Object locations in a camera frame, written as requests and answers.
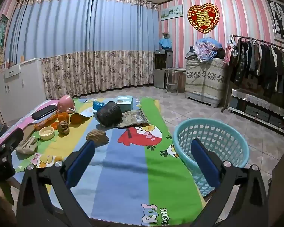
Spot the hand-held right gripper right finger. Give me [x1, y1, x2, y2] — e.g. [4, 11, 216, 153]
[190, 138, 269, 227]

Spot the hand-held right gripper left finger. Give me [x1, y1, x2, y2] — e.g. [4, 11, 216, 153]
[16, 140, 96, 227]

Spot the brown cloth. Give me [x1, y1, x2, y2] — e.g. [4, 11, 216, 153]
[86, 130, 109, 146]

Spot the teal plastic laundry basket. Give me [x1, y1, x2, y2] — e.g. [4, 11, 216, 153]
[172, 118, 250, 197]

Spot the cream round bowl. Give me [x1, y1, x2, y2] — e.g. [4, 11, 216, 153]
[38, 126, 55, 140]

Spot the brown knitted toy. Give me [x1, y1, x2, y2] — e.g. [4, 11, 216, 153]
[57, 120, 70, 135]

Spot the black knitted hat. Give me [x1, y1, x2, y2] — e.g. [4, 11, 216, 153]
[96, 101, 123, 127]

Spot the blue plastic bag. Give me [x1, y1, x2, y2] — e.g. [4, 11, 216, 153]
[93, 100, 106, 111]

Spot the camouflage snack packet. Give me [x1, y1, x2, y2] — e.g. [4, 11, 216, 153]
[116, 109, 151, 129]

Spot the brown phone case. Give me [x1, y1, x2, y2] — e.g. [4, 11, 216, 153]
[22, 126, 39, 139]

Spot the black case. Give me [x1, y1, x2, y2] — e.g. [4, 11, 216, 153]
[31, 104, 58, 120]

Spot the printed cartoon bird blanket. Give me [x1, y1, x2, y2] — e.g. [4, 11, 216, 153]
[5, 96, 204, 220]

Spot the white cabinet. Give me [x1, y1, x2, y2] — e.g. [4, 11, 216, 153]
[0, 57, 46, 123]

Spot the pink mug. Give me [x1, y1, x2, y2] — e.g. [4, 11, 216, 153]
[57, 95, 76, 113]

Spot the low white shelf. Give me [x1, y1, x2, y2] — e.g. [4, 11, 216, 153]
[228, 89, 284, 136]

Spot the teal tissue box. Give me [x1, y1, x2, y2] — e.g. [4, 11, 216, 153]
[115, 96, 133, 111]

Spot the white lace cloth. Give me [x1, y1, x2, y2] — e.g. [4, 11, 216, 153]
[231, 89, 284, 110]

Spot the patterned beige cover cloth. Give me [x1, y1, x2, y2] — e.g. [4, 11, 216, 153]
[185, 57, 228, 102]

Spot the small round side table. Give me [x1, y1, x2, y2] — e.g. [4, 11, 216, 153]
[161, 67, 187, 94]

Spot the grey water dispenser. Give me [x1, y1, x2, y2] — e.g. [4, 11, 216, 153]
[154, 49, 174, 90]

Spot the pile of dark clothes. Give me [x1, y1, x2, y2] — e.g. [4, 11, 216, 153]
[186, 46, 200, 60]

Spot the pink hanging bag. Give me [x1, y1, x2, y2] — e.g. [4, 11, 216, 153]
[224, 38, 235, 64]

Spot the row of hanging clothes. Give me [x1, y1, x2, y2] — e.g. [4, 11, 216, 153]
[229, 38, 284, 100]

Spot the floral quilt bundle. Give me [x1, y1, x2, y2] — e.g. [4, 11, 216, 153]
[194, 37, 225, 62]

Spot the blue covered water bottle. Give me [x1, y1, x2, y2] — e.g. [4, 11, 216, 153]
[159, 38, 173, 51]

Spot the blue curtain with floral hem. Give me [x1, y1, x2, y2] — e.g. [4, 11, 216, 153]
[5, 0, 160, 100]

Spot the metal clothes rack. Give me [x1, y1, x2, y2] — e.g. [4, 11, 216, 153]
[221, 34, 284, 136]

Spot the framed window silhouette picture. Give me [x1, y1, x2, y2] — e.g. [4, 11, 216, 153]
[266, 0, 284, 44]

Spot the colourful wall poster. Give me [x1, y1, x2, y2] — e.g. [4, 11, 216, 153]
[0, 13, 10, 52]

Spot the red heart wall decoration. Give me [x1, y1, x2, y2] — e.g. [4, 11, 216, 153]
[187, 3, 220, 34]

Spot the landscape wall picture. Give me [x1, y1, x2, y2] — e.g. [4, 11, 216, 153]
[160, 5, 183, 21]

